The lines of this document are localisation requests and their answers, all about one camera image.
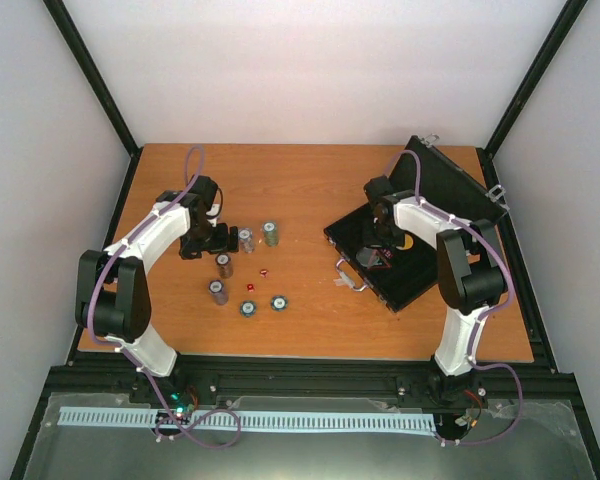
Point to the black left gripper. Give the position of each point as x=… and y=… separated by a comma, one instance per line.
x=189, y=247

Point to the green 20 chip stack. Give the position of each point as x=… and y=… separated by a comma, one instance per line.
x=270, y=233

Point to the black aluminium frame rail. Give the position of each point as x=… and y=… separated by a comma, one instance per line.
x=215, y=380

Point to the brown chip stack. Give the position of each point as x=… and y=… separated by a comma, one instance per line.
x=224, y=265

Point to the white perforated cable strip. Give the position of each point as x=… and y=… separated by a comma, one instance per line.
x=252, y=421

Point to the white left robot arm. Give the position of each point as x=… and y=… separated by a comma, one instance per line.
x=112, y=296

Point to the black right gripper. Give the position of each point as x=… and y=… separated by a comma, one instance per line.
x=398, y=241

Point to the blue 10 chip stack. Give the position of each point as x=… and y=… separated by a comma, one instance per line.
x=246, y=240

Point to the black poker set case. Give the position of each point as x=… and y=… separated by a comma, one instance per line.
x=400, y=277

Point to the white dealer button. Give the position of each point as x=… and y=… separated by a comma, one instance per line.
x=407, y=243

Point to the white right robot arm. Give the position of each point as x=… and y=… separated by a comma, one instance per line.
x=472, y=275

